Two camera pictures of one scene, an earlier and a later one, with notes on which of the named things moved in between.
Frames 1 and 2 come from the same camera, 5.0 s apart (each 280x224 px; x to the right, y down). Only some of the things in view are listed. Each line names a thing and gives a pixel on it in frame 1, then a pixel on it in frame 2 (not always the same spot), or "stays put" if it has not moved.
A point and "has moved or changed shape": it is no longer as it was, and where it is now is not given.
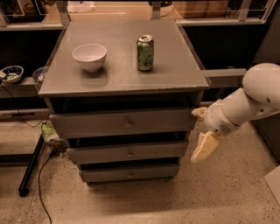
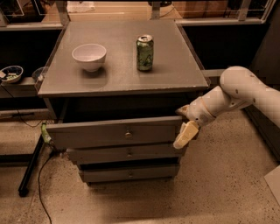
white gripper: x=217 y=119 -> x=196 y=112
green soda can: x=145 y=51 stays put
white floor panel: x=273 y=180 stays put
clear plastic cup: x=39 y=73 stays put
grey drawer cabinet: x=121 y=94 stays put
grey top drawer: x=124 y=123 has moved or changed shape
